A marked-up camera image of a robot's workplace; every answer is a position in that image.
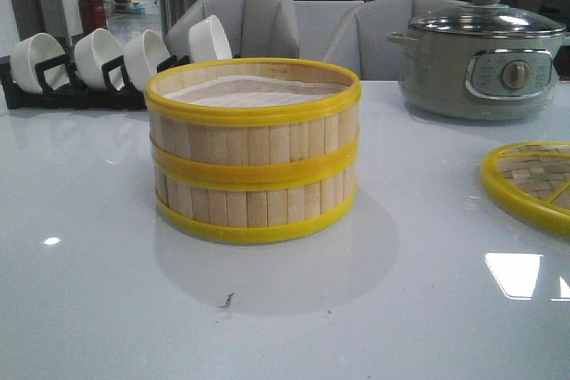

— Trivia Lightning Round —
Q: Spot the grey chair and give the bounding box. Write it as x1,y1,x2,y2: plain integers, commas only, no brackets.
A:
165,0,300,58
322,0,464,81

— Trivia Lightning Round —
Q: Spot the woven bamboo steamer lid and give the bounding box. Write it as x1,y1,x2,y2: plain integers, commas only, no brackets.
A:
480,141,569,238

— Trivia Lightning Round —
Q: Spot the left grey chair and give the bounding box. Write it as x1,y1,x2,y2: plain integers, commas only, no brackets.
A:
165,0,300,58

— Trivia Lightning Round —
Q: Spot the bamboo steamer tier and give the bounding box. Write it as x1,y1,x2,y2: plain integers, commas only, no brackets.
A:
144,58,362,190
155,164,357,244

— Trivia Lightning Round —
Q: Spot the green electric cooking pot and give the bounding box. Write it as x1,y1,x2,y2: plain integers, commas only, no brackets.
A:
388,29,568,121

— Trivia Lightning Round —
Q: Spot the glass pot lid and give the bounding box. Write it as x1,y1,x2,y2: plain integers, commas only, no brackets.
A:
409,0,566,38

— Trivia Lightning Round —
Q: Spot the red bin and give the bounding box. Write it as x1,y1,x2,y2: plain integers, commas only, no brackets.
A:
77,0,107,36

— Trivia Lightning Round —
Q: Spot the black dish rack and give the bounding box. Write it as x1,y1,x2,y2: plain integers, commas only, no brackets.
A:
1,47,190,110

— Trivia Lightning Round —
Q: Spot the white bowl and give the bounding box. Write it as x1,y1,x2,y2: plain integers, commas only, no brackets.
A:
74,28,123,91
188,15,232,62
123,29,171,92
10,33,64,94

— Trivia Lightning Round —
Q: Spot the right grey chair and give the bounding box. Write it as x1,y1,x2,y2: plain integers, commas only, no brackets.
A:
322,0,464,81

